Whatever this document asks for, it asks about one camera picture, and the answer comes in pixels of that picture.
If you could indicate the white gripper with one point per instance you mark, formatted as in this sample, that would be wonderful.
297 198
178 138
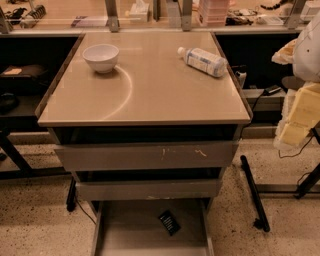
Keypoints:
308 57

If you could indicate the dark blue rxbar wrapper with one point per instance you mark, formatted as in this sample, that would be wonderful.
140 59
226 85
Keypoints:
169 222

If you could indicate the grey top drawer front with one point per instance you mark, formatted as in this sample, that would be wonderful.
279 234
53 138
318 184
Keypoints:
139 156

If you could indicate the grey drawer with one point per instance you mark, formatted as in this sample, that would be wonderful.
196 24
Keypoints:
149 190
139 156

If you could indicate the grey middle drawer front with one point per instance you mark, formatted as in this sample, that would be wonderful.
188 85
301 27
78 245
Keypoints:
149 190

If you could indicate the grey drawer cabinet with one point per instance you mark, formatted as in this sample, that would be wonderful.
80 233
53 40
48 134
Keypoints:
150 96

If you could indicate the open bottom drawer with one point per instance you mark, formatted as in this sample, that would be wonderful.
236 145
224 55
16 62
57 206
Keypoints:
132 228

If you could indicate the black phone device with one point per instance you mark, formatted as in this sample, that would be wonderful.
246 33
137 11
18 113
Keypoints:
271 90

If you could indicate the clear plastic water bottle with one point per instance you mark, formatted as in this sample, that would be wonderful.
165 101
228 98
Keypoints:
204 61

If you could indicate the black table leg bar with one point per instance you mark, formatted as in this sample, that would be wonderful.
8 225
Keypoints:
261 222

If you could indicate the pink stacked trays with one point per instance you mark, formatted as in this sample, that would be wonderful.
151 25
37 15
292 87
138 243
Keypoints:
212 13

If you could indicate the white tissue box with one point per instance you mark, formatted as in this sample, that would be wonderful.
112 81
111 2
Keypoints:
139 11

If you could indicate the white ceramic bowl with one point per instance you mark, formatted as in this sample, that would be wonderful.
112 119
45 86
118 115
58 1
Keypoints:
101 58

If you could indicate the black left desk leg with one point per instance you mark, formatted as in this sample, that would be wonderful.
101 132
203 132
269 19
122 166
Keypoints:
24 169

